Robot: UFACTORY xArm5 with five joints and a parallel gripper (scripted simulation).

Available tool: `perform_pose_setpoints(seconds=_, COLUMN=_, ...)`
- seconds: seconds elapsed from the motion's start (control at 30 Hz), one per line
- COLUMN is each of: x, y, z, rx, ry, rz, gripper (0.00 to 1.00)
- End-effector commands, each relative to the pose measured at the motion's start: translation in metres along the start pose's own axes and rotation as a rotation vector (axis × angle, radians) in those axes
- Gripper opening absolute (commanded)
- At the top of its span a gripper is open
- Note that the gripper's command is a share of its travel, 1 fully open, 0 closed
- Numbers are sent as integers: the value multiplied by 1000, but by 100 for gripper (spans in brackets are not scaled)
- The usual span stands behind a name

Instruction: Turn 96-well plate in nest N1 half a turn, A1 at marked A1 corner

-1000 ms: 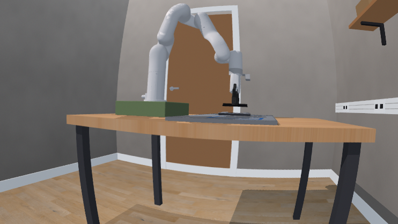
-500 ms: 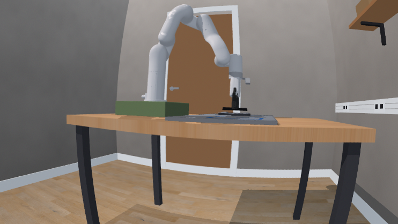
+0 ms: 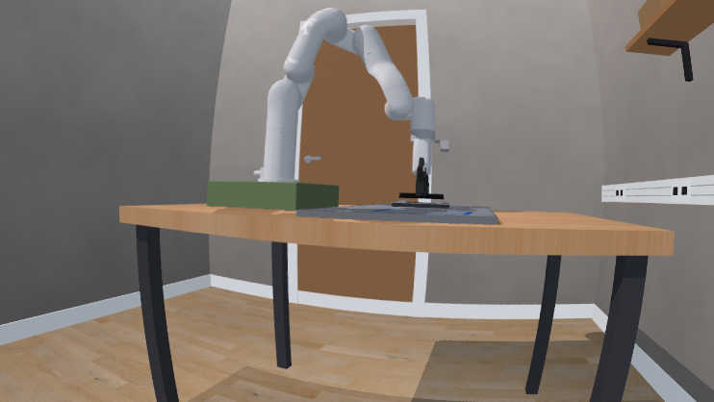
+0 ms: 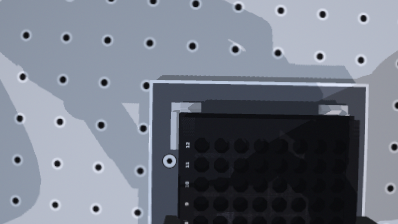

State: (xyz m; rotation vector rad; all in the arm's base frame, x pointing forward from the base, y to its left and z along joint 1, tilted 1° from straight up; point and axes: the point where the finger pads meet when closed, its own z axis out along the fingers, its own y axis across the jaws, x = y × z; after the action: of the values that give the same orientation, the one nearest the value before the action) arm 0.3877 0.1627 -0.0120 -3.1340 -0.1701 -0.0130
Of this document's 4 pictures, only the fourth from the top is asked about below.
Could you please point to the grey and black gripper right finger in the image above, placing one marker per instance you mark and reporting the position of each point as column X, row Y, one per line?
column 364, row 220

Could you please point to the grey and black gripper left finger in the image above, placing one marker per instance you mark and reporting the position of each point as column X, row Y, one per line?
column 172, row 219

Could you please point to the black well plate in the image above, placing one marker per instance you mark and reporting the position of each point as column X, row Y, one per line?
column 203, row 198

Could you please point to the grey plate nest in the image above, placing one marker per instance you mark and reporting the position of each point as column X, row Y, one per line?
column 168, row 98

